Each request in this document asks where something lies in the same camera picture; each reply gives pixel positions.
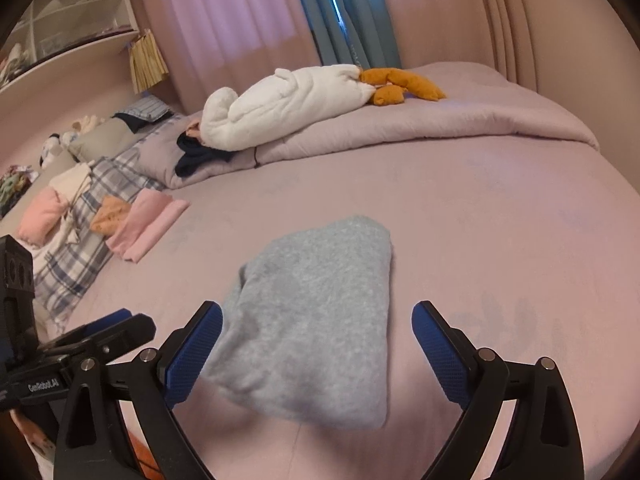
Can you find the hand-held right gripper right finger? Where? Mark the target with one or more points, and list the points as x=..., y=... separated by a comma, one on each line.
x=442, y=355

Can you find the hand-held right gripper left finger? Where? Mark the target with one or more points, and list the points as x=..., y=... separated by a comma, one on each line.
x=192, y=355

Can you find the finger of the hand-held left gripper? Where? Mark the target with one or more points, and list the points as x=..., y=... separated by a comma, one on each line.
x=107, y=319
x=130, y=332

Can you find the grey sweatshirt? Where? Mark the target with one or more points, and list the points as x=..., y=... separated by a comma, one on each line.
x=310, y=320

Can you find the pink folded clothes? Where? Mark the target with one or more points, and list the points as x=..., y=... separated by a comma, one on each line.
x=145, y=225

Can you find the pile of mixed clothes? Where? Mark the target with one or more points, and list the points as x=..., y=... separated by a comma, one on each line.
x=12, y=65

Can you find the white printed cloth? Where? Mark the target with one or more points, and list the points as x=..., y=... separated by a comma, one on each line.
x=35, y=445

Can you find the plaid pillow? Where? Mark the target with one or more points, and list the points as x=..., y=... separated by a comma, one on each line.
x=65, y=275

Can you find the white crumpled garment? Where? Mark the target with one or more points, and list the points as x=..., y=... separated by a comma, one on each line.
x=65, y=240

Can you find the orange folded garment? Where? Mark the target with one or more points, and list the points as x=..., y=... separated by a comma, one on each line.
x=111, y=215

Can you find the pink crumpled garment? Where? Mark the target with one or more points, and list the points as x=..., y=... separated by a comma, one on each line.
x=42, y=215

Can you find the cream folded garment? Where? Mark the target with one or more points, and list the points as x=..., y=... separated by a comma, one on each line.
x=70, y=180

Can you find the pink bed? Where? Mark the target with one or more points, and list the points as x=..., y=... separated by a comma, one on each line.
x=500, y=210

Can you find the floral cloth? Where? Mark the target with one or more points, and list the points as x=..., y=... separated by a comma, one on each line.
x=12, y=187

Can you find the dark navy garment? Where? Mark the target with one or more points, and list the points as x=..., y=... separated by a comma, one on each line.
x=197, y=162

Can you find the black and white plush toy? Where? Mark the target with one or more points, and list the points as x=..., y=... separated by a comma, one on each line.
x=50, y=147

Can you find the grey pillow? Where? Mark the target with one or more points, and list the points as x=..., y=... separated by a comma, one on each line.
x=102, y=137

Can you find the beige plush toy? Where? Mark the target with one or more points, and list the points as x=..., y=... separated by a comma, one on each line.
x=87, y=124

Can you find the blue striped pillow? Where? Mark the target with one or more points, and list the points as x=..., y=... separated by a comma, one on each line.
x=147, y=107

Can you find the pink quilt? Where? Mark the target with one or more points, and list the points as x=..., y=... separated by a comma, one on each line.
x=450, y=115

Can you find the yellow fringed hanging cloth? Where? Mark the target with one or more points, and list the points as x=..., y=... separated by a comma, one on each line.
x=147, y=62

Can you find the white goose plush toy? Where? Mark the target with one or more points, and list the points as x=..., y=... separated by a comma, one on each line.
x=300, y=100

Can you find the white shelf unit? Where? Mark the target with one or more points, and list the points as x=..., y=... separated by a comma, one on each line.
x=75, y=15

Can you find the pink curtain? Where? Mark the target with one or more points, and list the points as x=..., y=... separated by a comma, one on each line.
x=440, y=10
x=225, y=20

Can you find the blue curtain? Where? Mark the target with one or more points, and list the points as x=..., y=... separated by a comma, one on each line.
x=360, y=10

